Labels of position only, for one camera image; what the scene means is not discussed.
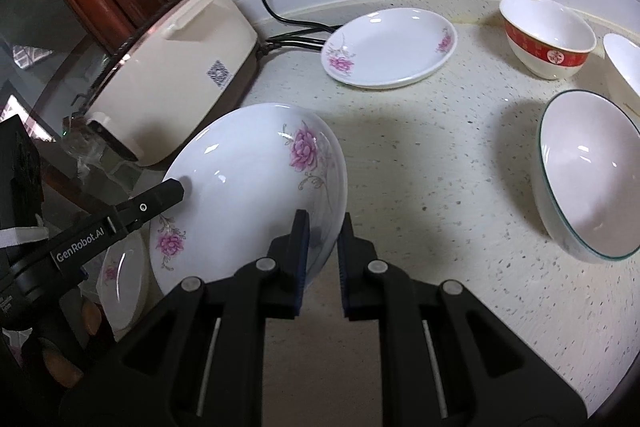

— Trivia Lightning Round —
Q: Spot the person's left hand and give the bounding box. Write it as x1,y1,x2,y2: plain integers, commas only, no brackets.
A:
40,299,106,388

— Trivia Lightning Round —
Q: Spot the small floral white plate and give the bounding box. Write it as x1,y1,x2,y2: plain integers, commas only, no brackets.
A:
96,232,151,343

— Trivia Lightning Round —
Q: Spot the large floral white plate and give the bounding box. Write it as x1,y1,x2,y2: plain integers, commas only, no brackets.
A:
149,103,348,300

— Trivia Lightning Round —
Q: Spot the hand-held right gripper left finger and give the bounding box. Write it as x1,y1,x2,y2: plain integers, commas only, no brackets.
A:
59,209,311,427

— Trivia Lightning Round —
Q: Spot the red band white bowl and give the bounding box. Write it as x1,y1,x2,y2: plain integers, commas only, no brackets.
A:
499,0,598,81

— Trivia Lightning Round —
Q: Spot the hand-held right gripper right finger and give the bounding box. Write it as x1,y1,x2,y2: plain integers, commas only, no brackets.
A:
337,212,588,427

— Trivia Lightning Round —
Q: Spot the plain white bowl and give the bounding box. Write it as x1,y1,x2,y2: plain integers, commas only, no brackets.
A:
602,33,640,118

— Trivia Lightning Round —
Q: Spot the cream electric cooker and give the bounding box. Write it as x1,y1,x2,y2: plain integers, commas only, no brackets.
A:
62,0,261,168

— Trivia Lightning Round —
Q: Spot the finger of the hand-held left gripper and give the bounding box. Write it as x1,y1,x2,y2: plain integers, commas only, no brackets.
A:
112,178,188,236

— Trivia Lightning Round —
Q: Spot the white strap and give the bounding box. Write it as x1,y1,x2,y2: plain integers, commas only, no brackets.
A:
0,226,51,254

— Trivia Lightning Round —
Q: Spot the glass door pane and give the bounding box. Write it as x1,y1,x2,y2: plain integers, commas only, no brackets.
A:
0,0,118,142

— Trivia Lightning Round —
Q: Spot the green rim white bowl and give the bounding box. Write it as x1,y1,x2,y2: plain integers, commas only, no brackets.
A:
531,89,640,264

